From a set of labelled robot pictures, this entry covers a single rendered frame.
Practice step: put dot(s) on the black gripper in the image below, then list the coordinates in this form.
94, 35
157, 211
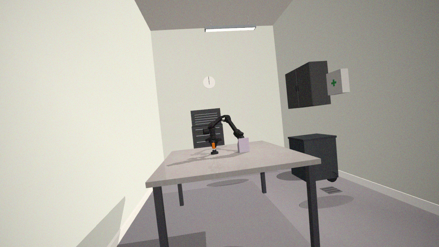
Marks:
216, 140

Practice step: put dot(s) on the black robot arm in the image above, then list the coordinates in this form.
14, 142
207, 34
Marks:
211, 127

